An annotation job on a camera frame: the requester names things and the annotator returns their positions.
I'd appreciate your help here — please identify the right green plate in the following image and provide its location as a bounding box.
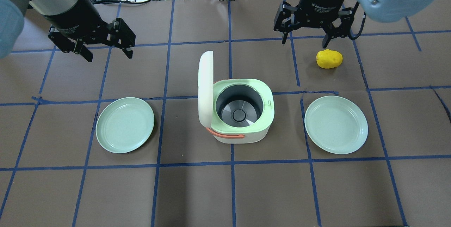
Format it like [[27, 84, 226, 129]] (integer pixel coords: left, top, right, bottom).
[[304, 96, 369, 155]]

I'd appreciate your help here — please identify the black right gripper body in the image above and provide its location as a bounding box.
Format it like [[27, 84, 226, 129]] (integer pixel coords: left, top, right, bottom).
[[295, 0, 344, 29]]

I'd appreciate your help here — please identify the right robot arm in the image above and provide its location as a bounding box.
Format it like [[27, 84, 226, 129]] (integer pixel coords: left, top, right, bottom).
[[273, 0, 434, 48]]

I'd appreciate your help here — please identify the left green plate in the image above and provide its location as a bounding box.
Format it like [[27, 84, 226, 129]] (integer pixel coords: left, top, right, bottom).
[[95, 97, 155, 154]]

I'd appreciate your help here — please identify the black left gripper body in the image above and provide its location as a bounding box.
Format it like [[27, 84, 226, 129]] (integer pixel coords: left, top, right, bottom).
[[44, 0, 116, 48]]

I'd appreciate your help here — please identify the yellow toy potato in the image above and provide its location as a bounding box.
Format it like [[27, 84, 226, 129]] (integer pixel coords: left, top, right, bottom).
[[316, 50, 344, 69]]

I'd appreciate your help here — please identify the white rice cooker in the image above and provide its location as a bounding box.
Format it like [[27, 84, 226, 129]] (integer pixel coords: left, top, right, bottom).
[[197, 51, 275, 144]]

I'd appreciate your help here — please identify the green plate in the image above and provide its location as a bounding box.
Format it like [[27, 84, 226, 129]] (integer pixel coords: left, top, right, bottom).
[[95, 97, 155, 154], [304, 96, 369, 155]]

